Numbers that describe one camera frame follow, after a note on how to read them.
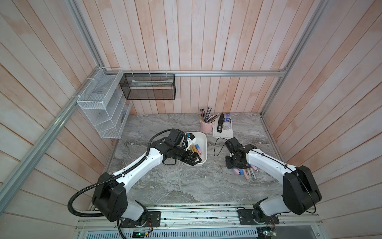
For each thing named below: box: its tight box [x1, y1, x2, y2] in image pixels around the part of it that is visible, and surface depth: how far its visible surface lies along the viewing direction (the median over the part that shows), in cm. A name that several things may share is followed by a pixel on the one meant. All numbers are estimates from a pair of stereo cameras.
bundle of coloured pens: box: [198, 106, 219, 124], surface depth 106 cm
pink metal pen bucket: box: [199, 119, 214, 134], surface depth 109 cm
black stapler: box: [216, 113, 225, 133], surface depth 110 cm
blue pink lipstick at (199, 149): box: [194, 144, 203, 155], surface depth 100 cm
